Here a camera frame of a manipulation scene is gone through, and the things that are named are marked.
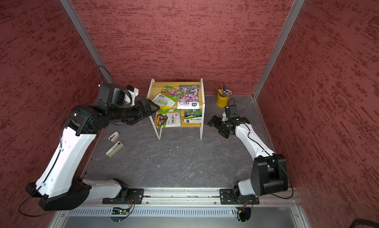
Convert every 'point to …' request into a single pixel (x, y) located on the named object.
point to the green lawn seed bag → (193, 115)
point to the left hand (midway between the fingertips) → (151, 116)
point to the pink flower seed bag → (188, 96)
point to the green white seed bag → (168, 97)
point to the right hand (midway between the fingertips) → (212, 129)
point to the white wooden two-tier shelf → (155, 88)
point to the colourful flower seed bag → (170, 119)
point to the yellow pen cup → (222, 97)
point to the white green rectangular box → (115, 149)
